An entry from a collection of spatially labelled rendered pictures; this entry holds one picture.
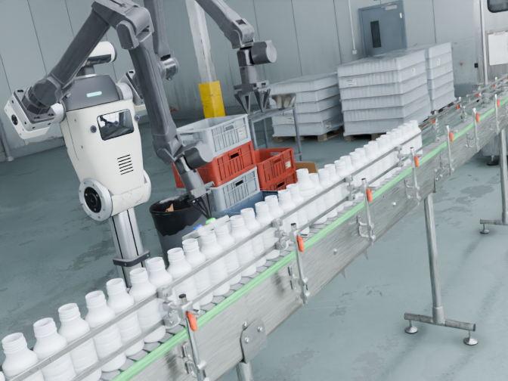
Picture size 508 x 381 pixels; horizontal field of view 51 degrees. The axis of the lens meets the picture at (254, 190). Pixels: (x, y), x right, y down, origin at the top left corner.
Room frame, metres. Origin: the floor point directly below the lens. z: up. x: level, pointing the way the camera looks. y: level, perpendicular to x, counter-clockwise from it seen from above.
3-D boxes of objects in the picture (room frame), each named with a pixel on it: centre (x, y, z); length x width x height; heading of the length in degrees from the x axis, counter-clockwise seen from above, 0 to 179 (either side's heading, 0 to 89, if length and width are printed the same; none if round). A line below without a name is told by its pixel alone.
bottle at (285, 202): (1.57, -0.09, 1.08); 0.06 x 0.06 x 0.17
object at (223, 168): (4.23, 0.27, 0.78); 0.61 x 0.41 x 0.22; 148
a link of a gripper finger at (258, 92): (1.76, -0.06, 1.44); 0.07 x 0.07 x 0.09; 50
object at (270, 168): (4.84, -0.09, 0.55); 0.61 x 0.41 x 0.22; 144
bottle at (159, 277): (1.17, 0.25, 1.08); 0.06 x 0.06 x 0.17
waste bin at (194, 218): (3.73, 0.54, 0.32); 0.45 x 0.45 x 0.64
